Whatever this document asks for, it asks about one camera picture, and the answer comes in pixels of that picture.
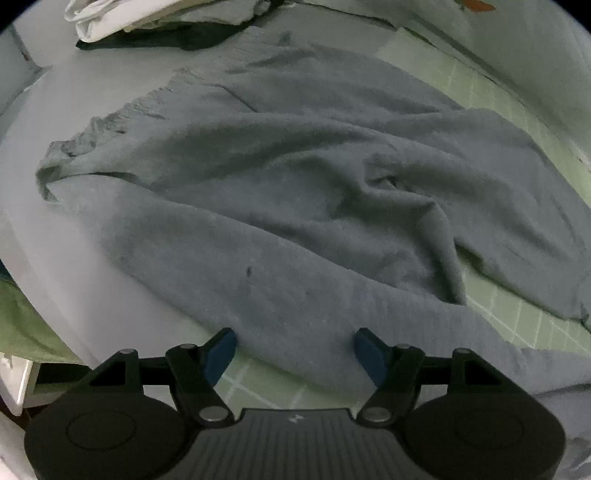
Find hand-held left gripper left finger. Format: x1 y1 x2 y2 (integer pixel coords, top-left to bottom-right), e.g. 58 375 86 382
88 327 238 428

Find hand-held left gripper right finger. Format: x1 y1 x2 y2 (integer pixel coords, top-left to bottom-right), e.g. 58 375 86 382
353 327 506 428

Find blue-grey knit garment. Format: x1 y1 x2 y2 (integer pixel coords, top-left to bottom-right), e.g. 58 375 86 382
36 27 591 407

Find white clothes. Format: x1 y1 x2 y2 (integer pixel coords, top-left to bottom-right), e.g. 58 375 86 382
64 0 273 43

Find green cloth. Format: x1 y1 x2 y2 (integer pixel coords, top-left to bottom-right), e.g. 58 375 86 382
0 272 90 411

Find white box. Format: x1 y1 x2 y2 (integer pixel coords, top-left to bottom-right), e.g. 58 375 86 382
0 353 35 418

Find green checked mat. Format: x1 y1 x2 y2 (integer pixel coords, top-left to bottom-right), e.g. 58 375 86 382
203 28 591 409

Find carrot print quilt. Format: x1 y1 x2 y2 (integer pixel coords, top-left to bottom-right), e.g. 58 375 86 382
277 0 591 153

